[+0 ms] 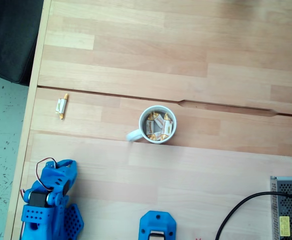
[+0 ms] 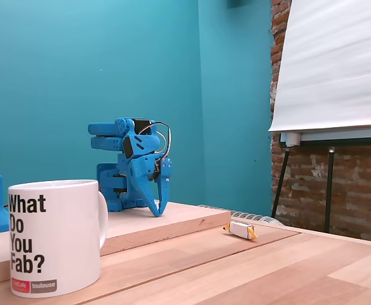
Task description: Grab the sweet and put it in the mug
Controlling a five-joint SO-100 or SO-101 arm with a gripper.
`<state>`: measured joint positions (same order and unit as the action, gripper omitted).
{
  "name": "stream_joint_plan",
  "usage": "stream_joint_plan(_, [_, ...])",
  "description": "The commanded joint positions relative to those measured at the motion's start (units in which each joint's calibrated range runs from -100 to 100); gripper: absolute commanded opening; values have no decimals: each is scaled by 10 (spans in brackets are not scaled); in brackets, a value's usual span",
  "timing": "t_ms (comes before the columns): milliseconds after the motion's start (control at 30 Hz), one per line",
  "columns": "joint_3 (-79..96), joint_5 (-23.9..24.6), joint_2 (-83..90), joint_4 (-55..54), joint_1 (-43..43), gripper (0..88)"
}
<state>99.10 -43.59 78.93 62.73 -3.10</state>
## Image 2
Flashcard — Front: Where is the white yellow sweet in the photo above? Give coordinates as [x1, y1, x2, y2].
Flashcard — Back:
[222, 221, 259, 240]

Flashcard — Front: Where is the white printed mug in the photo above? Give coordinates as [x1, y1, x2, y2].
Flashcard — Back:
[7, 179, 109, 299]

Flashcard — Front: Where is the light wooden board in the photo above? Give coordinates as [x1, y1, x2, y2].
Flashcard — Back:
[99, 200, 232, 257]

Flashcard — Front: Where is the white ribbed radiator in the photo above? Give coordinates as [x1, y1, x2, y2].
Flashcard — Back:
[198, 203, 283, 226]

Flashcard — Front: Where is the black easel stand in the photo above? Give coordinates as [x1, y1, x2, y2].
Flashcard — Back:
[271, 128, 371, 234]

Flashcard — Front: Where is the white flip chart pad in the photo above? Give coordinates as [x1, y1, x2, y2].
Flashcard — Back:
[267, 0, 371, 133]

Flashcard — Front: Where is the red black gripper wire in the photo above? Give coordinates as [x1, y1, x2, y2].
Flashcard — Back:
[139, 121, 172, 159]

